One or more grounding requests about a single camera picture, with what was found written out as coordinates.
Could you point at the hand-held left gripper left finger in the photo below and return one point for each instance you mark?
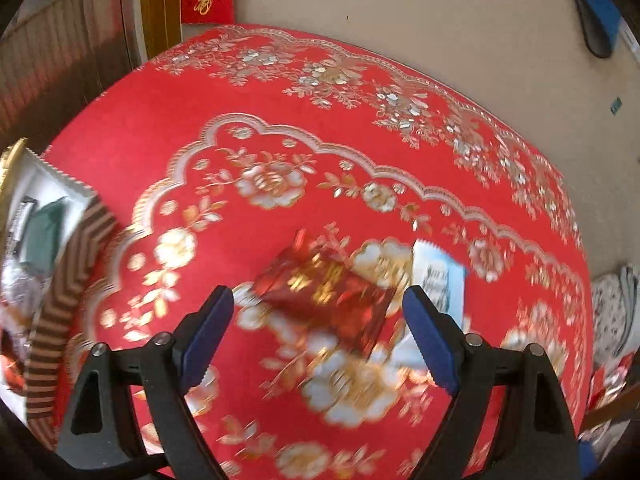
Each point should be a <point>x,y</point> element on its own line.
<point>207,335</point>

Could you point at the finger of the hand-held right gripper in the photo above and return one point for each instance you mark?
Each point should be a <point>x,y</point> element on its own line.
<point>592,5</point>

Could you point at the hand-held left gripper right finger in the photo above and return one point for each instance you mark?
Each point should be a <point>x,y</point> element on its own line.
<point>432,342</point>

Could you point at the red snack packet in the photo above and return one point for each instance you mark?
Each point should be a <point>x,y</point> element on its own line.
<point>330,300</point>
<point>10,365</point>

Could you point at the striped gift box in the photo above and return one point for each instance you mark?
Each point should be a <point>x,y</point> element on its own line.
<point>65,300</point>

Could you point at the white and blue snack packet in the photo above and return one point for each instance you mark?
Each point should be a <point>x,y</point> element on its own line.
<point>440,275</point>

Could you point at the grey white cloth pile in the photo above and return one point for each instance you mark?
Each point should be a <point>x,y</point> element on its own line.
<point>607,315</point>

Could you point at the red foil bag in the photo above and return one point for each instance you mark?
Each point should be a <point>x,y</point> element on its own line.
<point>607,385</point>

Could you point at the dark green packet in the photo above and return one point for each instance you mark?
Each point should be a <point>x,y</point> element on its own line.
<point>47,230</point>

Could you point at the red floral tablecloth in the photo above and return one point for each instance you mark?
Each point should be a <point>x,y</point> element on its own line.
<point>165,125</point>

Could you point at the brown panelled door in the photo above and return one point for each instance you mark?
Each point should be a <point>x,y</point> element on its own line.
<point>60,50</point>

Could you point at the small blue wall sticker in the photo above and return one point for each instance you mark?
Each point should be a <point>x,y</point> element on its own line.
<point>616,105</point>

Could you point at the wooden door frame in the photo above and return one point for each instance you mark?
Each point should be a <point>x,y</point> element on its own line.
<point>160,5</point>

